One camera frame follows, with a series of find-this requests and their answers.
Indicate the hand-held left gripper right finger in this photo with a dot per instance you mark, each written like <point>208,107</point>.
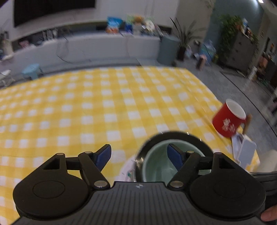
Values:
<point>175,156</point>

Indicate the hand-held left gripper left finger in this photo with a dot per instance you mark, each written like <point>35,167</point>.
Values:
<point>103,155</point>

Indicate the green ceramic bowl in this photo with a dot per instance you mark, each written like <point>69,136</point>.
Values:
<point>158,165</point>

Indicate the large white painted plate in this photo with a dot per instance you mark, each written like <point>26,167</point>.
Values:
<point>128,168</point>

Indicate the person's right hand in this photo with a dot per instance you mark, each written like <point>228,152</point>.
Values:
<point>269,216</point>

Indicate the yellow checked tablecloth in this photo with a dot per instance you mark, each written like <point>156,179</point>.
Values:
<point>86,108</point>

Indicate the small brown box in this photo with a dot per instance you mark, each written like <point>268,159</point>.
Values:
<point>200,62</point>

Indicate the grey cylindrical bin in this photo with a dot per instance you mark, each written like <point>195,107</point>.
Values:
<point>168,50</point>

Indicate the grey stone television console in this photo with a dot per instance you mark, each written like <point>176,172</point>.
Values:
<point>97,48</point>

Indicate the blue water jug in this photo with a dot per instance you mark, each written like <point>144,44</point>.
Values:
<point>208,52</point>

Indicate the light blue stool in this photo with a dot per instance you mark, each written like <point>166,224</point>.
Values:
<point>32,71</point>

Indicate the tall potted leaf plant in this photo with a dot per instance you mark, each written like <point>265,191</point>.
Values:
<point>182,43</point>

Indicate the grey drawer cabinet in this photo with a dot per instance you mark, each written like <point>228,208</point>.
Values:
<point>240,50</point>

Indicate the blue snack bag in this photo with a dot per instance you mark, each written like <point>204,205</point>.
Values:
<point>114,24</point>

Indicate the climbing green plant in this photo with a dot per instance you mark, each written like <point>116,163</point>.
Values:
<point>229,28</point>

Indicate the brown teddy bear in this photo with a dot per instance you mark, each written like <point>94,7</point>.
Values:
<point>139,19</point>

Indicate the black wall television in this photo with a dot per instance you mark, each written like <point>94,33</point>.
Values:
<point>54,10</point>

